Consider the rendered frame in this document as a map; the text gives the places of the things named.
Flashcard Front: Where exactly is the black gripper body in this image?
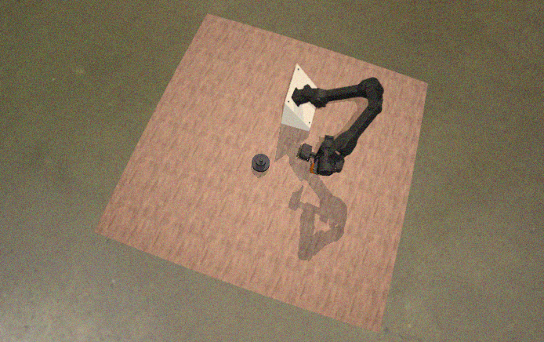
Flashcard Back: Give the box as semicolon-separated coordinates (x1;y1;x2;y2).
299;144;345;173

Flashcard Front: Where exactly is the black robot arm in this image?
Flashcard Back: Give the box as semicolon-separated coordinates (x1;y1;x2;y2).
292;77;384;176

